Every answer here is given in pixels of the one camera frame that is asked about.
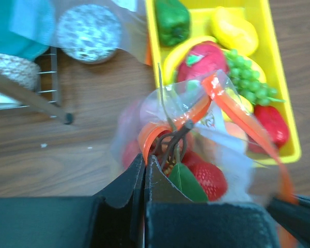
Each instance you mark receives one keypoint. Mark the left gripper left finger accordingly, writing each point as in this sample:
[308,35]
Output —
[119,213]

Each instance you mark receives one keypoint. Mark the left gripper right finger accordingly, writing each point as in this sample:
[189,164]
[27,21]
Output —
[173,220]

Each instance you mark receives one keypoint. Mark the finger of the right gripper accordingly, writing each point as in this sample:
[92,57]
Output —
[295,218]

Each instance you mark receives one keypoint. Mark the orange zip top bag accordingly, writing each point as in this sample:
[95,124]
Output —
[233,156]

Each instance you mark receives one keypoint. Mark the yellow lemon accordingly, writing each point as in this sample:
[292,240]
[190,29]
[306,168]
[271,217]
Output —
[233,31]

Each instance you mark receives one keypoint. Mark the clear bag with label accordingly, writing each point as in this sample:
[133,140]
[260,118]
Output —
[131,15]

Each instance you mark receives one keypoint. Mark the red bell pepper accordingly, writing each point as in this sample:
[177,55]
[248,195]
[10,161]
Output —
[272,121]

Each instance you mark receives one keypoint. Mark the orange peach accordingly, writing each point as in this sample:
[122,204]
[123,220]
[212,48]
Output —
[235,131]

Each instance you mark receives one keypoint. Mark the small yellow fruit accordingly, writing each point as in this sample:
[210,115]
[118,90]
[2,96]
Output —
[241,100]

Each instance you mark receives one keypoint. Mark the metal dish rack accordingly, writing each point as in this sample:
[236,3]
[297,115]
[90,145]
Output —
[46,98]

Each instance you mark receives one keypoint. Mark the green grapes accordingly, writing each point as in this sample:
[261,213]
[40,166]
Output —
[248,79]

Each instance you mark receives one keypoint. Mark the yellow banana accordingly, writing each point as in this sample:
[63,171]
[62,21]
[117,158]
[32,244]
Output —
[176,55]

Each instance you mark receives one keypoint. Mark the red dragon fruit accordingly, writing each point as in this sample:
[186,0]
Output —
[201,59]

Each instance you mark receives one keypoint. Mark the floral grey bowl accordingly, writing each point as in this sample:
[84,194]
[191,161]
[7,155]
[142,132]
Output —
[89,33]

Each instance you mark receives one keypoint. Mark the green bell pepper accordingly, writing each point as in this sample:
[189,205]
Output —
[173,22]

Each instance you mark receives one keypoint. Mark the teal scalloped plate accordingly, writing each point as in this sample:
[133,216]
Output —
[26,28]

